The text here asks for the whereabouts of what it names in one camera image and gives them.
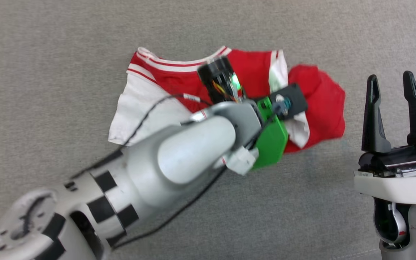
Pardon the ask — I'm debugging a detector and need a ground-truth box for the camera cable with teal plug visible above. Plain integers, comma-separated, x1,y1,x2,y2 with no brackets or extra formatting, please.
248,100,293,149

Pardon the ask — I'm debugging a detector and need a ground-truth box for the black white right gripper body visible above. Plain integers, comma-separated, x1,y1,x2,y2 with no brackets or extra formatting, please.
354,142,416,205

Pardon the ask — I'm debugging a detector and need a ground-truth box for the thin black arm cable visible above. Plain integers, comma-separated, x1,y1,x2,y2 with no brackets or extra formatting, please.
71,93,230,250

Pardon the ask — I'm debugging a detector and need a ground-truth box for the red and white jersey garment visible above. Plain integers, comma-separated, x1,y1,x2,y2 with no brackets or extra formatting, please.
108,46,346,153

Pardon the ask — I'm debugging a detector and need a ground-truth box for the white cable plug connector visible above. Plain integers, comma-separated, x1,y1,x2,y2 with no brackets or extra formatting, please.
225,146,260,176

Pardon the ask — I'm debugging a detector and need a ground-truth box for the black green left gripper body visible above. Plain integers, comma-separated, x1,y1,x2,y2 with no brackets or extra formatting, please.
196,56,289,170

